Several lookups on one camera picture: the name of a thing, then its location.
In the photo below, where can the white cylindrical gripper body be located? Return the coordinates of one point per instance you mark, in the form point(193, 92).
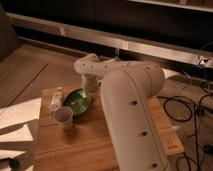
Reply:
point(89, 84)

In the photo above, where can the green ceramic bowl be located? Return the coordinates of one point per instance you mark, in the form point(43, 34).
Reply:
point(77, 101)

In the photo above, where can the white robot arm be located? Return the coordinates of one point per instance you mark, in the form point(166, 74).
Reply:
point(125, 87)

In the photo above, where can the clear plastic bottle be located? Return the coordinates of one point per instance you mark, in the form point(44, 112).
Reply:
point(57, 99)

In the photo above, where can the white paper cup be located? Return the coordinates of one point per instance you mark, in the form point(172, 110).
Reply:
point(64, 117)

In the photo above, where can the wooden table board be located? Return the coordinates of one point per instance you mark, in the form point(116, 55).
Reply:
point(88, 146)

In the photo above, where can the white paper sheets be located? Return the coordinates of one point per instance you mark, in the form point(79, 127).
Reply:
point(18, 132)

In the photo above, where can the metal rail shelf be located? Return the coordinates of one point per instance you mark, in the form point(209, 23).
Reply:
point(138, 45)

